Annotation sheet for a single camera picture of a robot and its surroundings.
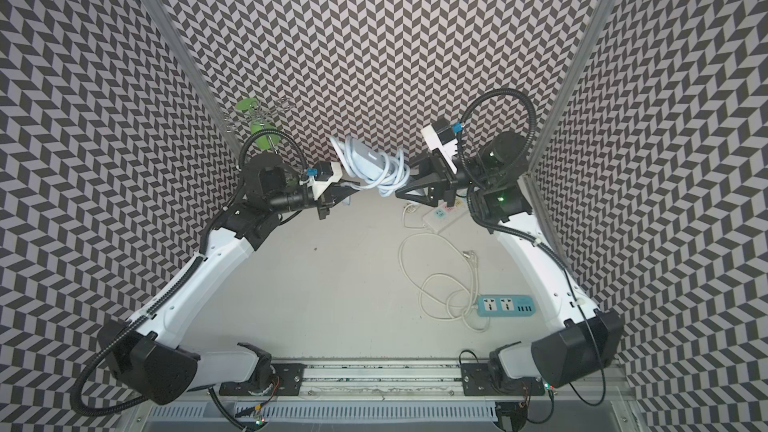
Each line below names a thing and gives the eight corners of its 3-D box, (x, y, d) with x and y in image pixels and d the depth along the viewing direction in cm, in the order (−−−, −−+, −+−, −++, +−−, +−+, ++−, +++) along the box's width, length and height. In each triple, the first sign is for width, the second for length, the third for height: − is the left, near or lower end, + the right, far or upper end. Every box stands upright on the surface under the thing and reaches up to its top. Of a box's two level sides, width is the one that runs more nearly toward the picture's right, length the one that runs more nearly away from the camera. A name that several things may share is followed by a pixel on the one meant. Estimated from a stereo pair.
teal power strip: (478, 317, 85) (481, 313, 82) (475, 300, 88) (478, 295, 85) (534, 317, 85) (539, 313, 82) (529, 300, 88) (534, 295, 85)
